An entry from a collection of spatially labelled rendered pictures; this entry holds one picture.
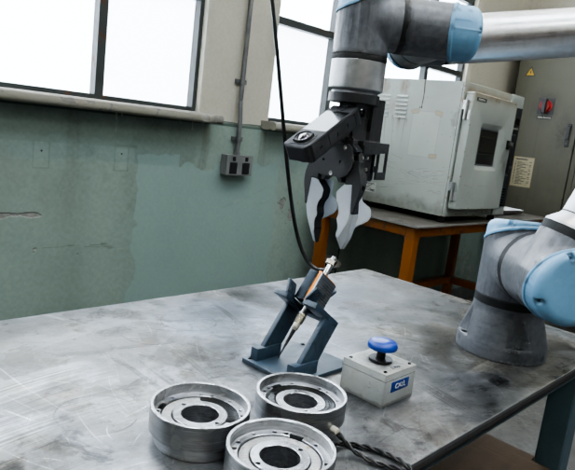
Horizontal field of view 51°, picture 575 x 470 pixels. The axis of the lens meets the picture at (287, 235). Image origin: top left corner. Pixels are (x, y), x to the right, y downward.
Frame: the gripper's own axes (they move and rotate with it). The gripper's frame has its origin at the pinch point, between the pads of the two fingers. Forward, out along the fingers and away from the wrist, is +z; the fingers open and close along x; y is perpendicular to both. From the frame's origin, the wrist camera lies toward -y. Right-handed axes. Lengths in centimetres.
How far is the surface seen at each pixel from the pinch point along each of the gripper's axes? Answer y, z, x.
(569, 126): 355, -36, 96
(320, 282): -1.0, 6.4, -0.8
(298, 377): -11.6, 15.4, -8.1
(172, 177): 79, 11, 149
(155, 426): -31.8, 16.2, -7.4
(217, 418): -25.7, 16.1, -9.7
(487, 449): 47, 44, -10
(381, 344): -0.7, 11.8, -12.2
